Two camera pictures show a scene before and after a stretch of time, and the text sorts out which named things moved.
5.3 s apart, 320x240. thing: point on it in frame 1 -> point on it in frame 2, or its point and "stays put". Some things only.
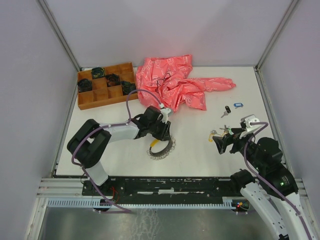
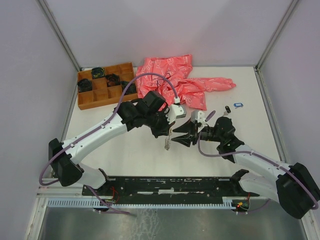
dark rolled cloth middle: x=112 y=80 stays put
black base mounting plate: x=166 y=188 stays put
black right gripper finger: x=221 y=142 -> x=184 y=139
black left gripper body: x=157 y=129 stays put
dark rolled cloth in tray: x=84 y=85 stays put
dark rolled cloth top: x=98 y=72 stays put
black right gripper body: x=239 y=144 -> x=202 y=135
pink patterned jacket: x=169 y=79 stays put
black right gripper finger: x=235 y=130 -> x=189 y=127
